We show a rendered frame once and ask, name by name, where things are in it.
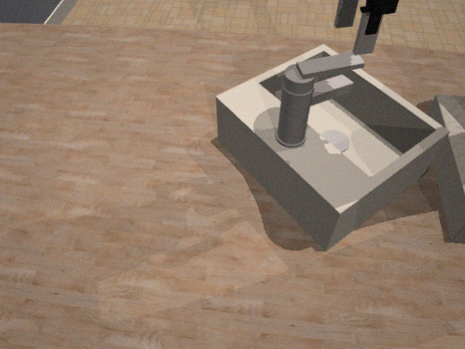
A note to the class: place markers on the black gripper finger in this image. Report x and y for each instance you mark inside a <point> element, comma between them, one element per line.
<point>345,13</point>
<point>370,22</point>

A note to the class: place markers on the grey mixer tap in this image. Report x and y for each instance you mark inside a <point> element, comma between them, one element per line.
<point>299,93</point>

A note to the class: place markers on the beige rectangular sink basin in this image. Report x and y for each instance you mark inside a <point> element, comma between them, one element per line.
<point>350,166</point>

